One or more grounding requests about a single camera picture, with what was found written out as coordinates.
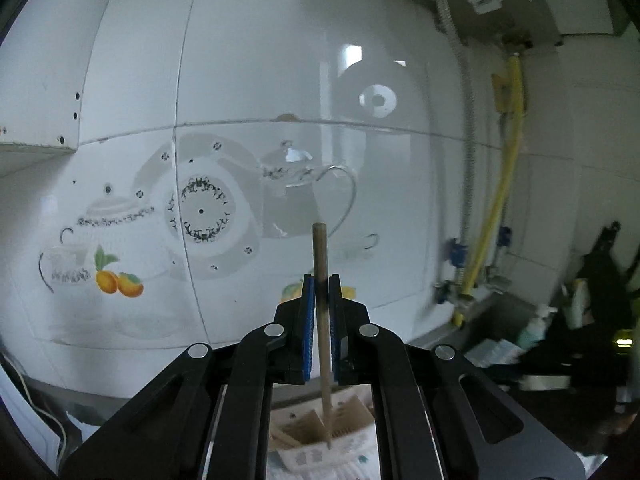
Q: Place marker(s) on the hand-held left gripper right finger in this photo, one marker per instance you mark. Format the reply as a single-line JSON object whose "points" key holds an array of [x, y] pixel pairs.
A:
{"points": [[337, 340]]}

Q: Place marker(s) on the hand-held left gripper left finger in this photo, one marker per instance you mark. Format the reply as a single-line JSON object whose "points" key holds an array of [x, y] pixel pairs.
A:
{"points": [[309, 330]]}

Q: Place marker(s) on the long wooden chopstick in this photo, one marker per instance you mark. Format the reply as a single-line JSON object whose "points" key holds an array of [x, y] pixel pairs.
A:
{"points": [[320, 250], [282, 441]]}

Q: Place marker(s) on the white house-shaped utensil holder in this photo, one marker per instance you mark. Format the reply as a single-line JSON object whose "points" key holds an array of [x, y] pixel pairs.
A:
{"points": [[306, 457]]}

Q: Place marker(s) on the blue soap pump bottle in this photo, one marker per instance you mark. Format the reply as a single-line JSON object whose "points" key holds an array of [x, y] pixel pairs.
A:
{"points": [[536, 327]]}

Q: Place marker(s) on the printed white cloth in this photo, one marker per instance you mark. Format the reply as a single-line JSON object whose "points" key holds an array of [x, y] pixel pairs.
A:
{"points": [[360, 466]]}

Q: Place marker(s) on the white wall cabinet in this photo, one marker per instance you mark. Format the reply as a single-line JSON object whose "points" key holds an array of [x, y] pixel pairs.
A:
{"points": [[40, 85]]}

